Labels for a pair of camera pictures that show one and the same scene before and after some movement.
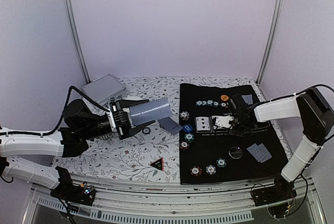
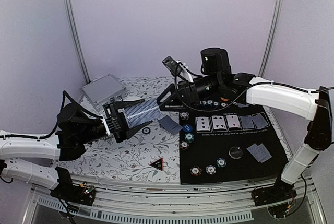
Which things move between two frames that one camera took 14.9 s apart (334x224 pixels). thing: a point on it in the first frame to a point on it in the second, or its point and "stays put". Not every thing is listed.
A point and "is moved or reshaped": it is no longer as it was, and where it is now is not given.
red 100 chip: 195,171 stays put
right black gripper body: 239,125 to 193,95
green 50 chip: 189,137 stays put
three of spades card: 203,123 stays put
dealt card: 248,98 is moved or reshaped
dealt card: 170,125 stays put
